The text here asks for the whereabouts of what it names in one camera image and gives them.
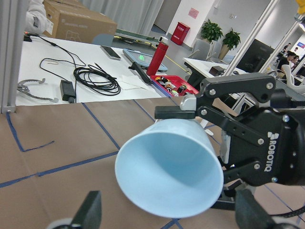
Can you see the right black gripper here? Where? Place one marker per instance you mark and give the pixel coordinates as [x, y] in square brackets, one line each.
[264, 148]

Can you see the light blue plastic cup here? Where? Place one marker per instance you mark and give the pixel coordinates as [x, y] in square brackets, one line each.
[170, 169]

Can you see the green handled reacher grabber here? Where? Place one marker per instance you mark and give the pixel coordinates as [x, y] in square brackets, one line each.
[29, 88]

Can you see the red parts tray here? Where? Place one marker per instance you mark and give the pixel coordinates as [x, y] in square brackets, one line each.
[172, 85]

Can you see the red water bottle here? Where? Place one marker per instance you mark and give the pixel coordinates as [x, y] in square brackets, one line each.
[157, 59]

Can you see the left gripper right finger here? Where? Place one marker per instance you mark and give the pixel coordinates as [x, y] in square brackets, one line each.
[249, 214]

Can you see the black power adapter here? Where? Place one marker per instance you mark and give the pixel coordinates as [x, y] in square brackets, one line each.
[67, 91]

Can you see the aluminium frame post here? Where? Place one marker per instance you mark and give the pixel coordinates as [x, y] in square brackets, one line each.
[12, 24]

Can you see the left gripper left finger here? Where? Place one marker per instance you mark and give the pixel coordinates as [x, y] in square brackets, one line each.
[88, 216]

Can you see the cardboard box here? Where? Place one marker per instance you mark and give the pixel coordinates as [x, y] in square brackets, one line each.
[71, 20]

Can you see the silver smartphone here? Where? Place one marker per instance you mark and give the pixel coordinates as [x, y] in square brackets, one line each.
[110, 52]

